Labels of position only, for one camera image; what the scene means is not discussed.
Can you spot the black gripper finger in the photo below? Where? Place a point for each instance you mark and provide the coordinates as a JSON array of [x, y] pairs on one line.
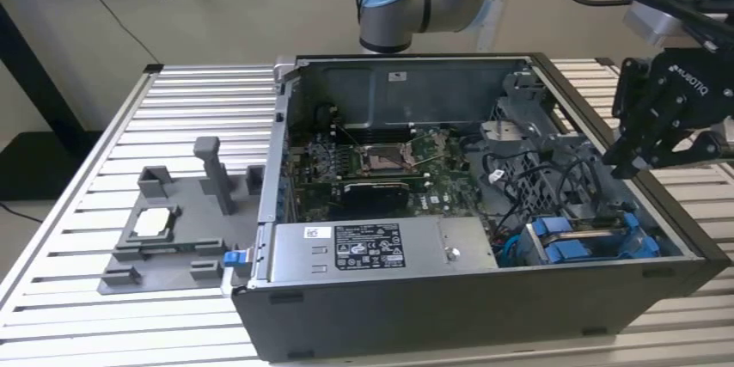
[[642, 143], [694, 148]]

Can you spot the hard disk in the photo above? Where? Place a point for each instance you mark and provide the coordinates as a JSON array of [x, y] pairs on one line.
[[573, 240]]

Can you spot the grey metal disk bay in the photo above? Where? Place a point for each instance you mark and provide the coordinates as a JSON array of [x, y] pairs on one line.
[[519, 139]]

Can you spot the green Dell motherboard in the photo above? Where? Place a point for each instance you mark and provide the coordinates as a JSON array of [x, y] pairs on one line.
[[442, 169]]

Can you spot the silver CPU socket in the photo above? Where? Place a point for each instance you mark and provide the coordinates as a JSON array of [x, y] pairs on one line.
[[387, 161]]

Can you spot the black graphics card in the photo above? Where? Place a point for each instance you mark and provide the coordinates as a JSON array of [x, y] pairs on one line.
[[375, 193]]

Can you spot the silver power supply unit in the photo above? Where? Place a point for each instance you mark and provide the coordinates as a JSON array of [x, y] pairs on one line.
[[390, 251]]

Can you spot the dark grey PC case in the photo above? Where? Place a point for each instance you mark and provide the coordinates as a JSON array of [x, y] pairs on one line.
[[459, 315]]

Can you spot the blue case latch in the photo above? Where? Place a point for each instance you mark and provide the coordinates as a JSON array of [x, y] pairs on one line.
[[231, 258]]

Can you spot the grey parts rack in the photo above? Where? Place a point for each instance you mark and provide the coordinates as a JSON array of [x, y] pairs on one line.
[[183, 212]]

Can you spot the silver CPU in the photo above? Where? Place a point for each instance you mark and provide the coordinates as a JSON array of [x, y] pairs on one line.
[[153, 222]]

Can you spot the black desk stand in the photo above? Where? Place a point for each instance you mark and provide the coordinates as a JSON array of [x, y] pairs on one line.
[[35, 156]]

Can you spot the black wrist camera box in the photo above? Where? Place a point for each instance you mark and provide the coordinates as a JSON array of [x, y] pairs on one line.
[[630, 87]]

